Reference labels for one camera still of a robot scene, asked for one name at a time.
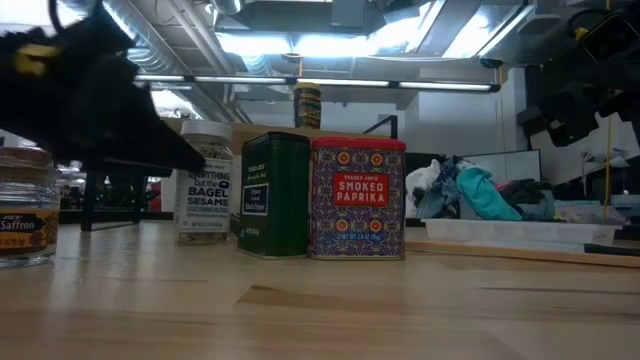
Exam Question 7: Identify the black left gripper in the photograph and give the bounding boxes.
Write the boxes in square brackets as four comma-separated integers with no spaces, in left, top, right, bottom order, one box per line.
[0,4,207,174]

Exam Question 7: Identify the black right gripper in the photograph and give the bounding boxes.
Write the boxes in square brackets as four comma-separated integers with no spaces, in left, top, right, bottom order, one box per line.
[517,54,640,149]

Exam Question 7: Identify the white-lid bagel seasoning jar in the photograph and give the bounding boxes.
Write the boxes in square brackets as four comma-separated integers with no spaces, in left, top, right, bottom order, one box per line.
[174,119,234,246]

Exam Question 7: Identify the small cork-lid saffron jar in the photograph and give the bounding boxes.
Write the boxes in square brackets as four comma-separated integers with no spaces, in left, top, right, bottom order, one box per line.
[0,146,61,269]

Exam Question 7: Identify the green black pepper tin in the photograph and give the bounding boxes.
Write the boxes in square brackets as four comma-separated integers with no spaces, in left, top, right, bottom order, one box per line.
[237,131,312,260]

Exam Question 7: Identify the yellow-lid spice jar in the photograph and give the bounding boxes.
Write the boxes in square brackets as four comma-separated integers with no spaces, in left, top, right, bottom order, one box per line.
[292,81,323,130]

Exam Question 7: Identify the red-lid smoked paprika tin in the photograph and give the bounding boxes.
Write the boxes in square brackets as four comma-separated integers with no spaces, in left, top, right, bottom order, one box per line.
[308,136,407,261]

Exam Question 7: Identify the wooden shelf black metal legs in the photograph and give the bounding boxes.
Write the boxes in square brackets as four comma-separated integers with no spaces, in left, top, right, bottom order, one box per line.
[79,113,400,232]

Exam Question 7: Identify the white partition panel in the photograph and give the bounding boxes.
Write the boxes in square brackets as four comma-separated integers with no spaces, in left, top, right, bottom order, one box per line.
[462,148,544,184]

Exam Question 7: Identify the dark maroon cloth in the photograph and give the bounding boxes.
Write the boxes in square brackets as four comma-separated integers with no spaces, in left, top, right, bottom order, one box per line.
[492,178,554,204]

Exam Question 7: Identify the white storage box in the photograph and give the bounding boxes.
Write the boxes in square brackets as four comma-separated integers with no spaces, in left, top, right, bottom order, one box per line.
[160,172,179,214]

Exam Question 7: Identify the light blue denim cloth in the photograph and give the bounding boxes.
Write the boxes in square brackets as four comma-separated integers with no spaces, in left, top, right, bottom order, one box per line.
[517,189,557,222]

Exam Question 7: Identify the teal cloth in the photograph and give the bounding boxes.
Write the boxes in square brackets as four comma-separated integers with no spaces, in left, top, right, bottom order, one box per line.
[454,165,524,222]

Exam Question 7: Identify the clear ice cube tray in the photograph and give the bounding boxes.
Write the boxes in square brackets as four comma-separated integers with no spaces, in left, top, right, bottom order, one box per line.
[421,217,625,247]

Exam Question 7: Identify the blue plaid cloth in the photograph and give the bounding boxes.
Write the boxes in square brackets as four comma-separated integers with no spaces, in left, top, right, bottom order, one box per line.
[416,155,465,220]

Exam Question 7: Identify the white cloth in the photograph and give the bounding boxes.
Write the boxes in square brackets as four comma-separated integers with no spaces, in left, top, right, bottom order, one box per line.
[403,158,444,220]

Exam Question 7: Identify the black monitor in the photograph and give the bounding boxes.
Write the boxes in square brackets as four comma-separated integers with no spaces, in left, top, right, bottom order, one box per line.
[404,151,449,169]

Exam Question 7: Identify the long LED light bar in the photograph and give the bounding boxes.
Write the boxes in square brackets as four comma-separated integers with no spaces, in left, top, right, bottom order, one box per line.
[134,73,502,94]

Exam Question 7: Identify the black aluminium table frame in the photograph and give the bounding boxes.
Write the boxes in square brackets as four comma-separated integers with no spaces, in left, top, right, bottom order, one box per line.
[59,209,177,225]

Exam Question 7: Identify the silver ventilation duct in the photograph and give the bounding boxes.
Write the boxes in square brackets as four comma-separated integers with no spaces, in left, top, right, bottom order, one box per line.
[99,0,251,124]

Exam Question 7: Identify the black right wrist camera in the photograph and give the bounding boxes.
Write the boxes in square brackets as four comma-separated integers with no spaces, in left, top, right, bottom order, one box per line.
[579,13,640,64]

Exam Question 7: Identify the black-handled kitchen utensil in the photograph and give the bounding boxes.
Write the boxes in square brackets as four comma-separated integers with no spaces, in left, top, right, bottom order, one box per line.
[582,242,640,258]

